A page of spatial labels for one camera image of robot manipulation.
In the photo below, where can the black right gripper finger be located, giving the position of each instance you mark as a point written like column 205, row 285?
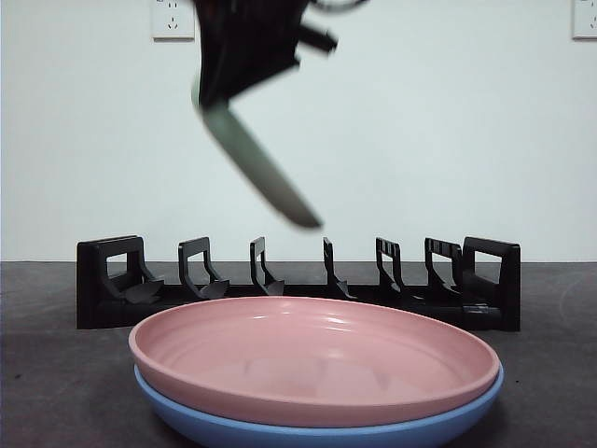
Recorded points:
column 233, row 60

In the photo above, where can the pale green plate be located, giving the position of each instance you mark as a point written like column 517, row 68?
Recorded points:
column 261, row 163

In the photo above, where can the pink plate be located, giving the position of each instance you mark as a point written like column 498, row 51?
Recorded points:
column 308, row 354

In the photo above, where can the blue plate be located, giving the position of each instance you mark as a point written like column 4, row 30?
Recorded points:
column 186, row 415

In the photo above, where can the black plastic dish rack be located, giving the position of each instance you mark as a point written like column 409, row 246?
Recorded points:
column 485, row 280

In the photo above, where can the white wall socket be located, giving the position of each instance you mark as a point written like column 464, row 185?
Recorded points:
column 586, row 18
column 171, row 21

